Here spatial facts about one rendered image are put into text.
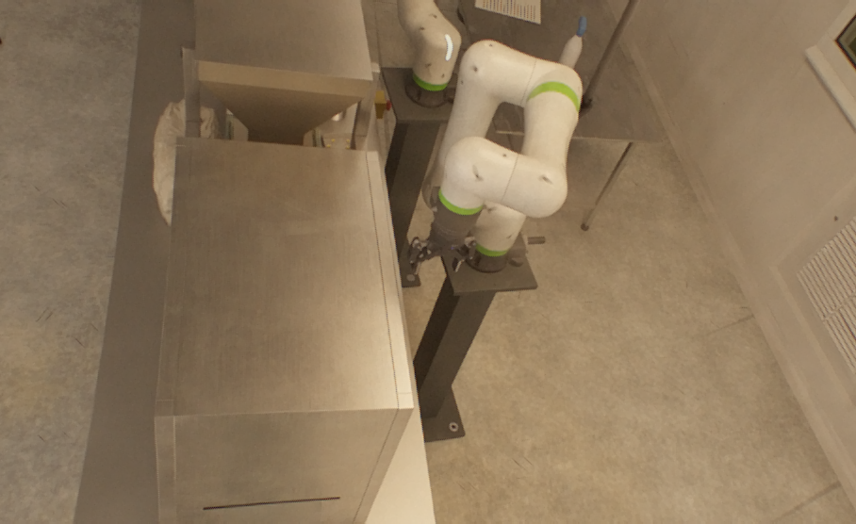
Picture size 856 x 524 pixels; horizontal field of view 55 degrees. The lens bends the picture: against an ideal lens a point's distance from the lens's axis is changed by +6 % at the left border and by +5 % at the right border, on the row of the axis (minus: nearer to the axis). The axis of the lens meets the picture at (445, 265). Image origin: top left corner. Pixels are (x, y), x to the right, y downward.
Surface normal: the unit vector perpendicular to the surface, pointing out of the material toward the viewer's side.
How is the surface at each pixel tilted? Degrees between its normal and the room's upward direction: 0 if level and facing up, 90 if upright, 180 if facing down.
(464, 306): 90
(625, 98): 0
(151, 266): 0
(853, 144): 90
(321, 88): 90
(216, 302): 0
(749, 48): 90
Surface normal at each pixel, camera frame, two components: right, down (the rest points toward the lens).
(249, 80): 0.15, 0.79
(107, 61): 0.24, -0.62
